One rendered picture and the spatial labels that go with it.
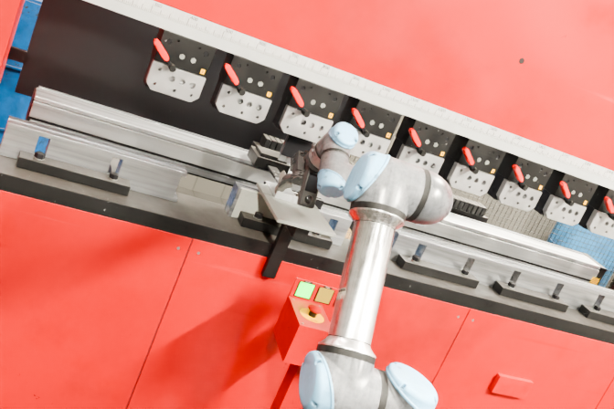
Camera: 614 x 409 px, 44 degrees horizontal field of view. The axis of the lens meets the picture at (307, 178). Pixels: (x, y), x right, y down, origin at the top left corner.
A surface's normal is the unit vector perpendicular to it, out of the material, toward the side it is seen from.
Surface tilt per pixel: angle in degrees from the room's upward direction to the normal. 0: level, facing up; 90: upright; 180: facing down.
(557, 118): 90
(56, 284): 90
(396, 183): 57
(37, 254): 90
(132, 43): 90
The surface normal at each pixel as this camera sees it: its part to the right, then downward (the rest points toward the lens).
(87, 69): 0.27, 0.37
